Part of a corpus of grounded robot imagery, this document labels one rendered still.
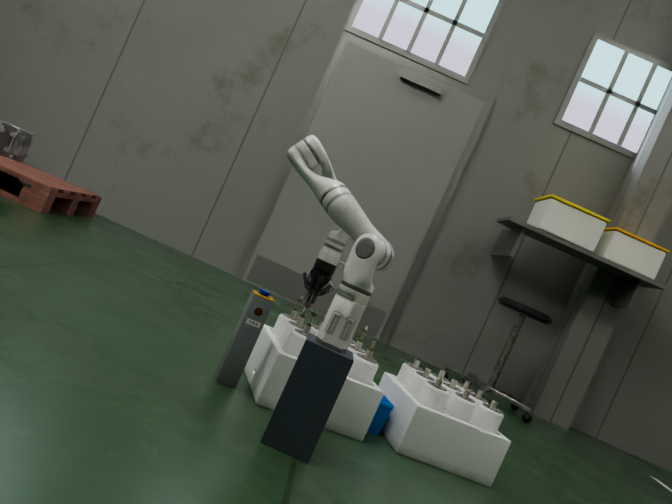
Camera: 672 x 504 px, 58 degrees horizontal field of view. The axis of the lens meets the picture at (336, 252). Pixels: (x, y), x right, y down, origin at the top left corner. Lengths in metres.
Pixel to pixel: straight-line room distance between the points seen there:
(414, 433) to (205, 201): 3.35
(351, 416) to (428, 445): 0.31
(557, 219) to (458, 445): 2.63
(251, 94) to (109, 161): 1.28
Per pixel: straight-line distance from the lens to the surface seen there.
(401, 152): 5.00
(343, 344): 1.66
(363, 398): 2.07
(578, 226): 4.65
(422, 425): 2.19
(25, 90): 5.74
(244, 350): 2.03
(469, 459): 2.31
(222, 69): 5.27
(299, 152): 1.89
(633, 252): 4.82
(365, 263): 1.64
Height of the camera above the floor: 0.56
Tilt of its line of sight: level
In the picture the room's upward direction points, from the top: 24 degrees clockwise
